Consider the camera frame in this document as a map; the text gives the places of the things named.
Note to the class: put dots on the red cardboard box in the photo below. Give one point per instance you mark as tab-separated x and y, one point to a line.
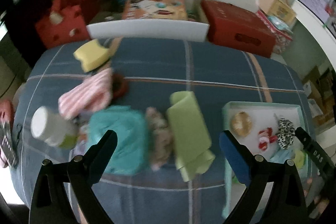
237	28

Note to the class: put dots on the blue plaid tablecloth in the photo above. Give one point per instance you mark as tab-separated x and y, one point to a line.
156	68

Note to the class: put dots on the white cap jar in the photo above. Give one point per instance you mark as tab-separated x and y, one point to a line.
53	129

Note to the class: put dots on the pink striped towel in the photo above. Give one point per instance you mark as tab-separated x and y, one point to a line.
93	94

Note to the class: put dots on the red patterned box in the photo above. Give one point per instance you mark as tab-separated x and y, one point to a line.
283	39

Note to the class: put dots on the teal wet wipes pack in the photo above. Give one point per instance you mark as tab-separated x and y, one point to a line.
131	155

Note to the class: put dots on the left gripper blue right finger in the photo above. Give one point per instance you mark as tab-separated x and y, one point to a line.
286	202

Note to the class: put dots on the white shelf counter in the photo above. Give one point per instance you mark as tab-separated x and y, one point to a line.
322	35

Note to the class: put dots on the light blue face mask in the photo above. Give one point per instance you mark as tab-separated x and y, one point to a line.
282	155

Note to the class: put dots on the orange toy box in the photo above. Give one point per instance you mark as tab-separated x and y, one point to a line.
155	9

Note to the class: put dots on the yellow sponge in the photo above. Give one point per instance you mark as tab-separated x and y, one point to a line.
91	55

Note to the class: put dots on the white tray with teal rim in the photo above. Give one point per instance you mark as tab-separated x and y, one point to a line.
263	140

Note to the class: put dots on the white foam board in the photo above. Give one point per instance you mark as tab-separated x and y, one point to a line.
150	28

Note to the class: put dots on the red felt handbag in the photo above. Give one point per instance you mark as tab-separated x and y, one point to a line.
66	22

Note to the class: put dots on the lime green cloth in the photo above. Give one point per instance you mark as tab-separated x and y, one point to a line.
192	141

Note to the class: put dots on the red stool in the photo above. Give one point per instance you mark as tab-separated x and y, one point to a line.
7	114

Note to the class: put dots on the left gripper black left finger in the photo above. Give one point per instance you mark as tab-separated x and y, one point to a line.
50	203

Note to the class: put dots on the smartphone in clear case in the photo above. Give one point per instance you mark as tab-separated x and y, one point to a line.
8	153

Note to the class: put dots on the dark red scrunchie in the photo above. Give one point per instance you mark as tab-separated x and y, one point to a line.
120	86

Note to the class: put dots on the leopard print scrunchie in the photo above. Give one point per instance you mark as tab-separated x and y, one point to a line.
285	134

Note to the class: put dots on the beige gift bag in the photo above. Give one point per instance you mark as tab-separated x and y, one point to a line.
278	8

